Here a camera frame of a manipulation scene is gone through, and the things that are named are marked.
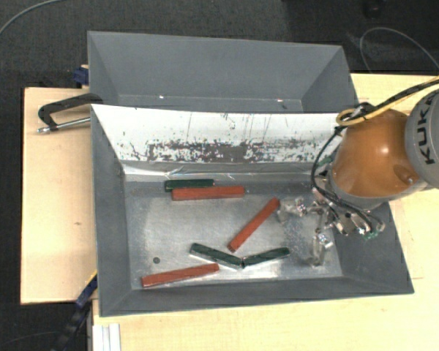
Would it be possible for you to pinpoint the pale wood flat board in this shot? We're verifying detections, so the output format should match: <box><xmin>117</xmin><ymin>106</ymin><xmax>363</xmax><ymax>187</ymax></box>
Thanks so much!
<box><xmin>20</xmin><ymin>87</ymin><xmax>98</xmax><ymax>305</ymax></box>

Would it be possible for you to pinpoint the grey metal bin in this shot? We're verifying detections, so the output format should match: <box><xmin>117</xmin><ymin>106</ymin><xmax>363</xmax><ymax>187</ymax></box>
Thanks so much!
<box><xmin>86</xmin><ymin>30</ymin><xmax>415</xmax><ymax>317</ymax></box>

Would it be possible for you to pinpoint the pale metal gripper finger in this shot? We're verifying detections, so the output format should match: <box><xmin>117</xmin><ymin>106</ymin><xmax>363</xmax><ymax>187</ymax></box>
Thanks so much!
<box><xmin>307</xmin><ymin>232</ymin><xmax>334</xmax><ymax>266</ymax></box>
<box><xmin>277</xmin><ymin>197</ymin><xmax>310</xmax><ymax>223</ymax></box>

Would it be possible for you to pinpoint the dark green flat block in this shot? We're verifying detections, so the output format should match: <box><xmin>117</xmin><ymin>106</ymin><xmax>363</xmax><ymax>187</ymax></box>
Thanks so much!
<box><xmin>164</xmin><ymin>178</ymin><xmax>215</xmax><ymax>193</ymax></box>
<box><xmin>189</xmin><ymin>242</ymin><xmax>244</xmax><ymax>271</ymax></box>
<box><xmin>241</xmin><ymin>246</ymin><xmax>291</xmax><ymax>270</ymax></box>

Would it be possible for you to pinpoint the red-brown flat block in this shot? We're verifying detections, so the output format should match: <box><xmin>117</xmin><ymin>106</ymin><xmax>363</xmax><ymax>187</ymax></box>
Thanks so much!
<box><xmin>170</xmin><ymin>185</ymin><xmax>246</xmax><ymax>202</ymax></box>
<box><xmin>140</xmin><ymin>263</ymin><xmax>220</xmax><ymax>290</ymax></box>
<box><xmin>227</xmin><ymin>197</ymin><xmax>282</xmax><ymax>254</ymax></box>

